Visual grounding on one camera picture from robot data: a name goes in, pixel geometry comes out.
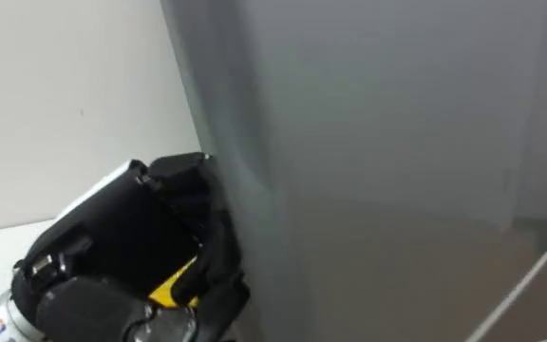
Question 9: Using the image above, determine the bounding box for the grey fridge door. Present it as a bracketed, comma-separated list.
[159, 0, 547, 342]

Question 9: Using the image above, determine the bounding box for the thin white cable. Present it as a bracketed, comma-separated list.
[464, 214, 547, 342]

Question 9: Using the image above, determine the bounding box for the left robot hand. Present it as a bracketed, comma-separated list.
[9, 151, 252, 342]

